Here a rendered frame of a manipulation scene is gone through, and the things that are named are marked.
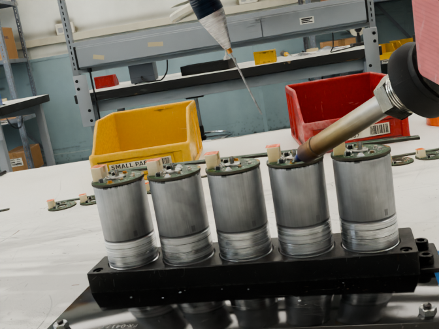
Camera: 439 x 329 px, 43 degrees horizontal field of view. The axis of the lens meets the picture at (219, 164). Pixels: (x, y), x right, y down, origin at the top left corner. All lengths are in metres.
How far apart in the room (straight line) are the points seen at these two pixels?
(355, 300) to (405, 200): 0.16
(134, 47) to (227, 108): 2.22
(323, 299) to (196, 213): 0.07
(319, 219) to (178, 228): 0.06
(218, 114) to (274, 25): 2.24
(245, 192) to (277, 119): 4.45
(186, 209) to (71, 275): 0.11
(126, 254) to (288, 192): 0.08
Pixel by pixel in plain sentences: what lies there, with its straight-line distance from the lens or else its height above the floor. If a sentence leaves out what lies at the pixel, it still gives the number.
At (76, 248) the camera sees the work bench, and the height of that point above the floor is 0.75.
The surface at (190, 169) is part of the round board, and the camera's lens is 0.25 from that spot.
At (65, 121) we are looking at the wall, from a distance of 4.89.
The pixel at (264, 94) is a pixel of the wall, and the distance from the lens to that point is 4.66.
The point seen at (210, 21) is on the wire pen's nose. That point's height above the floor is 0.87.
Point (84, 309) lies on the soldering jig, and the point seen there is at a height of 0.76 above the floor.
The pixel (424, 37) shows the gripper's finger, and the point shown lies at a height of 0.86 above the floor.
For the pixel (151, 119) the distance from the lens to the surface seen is 0.65.
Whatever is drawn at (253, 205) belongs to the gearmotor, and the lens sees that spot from 0.25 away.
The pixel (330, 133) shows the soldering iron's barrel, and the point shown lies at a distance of 0.21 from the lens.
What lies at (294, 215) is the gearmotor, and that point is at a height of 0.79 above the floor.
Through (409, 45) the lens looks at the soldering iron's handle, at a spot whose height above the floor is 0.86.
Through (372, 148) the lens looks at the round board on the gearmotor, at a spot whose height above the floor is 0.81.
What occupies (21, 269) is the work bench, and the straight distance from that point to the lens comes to 0.37.
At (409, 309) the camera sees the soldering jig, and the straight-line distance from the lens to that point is 0.22.
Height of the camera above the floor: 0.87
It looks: 12 degrees down
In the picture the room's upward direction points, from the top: 9 degrees counter-clockwise
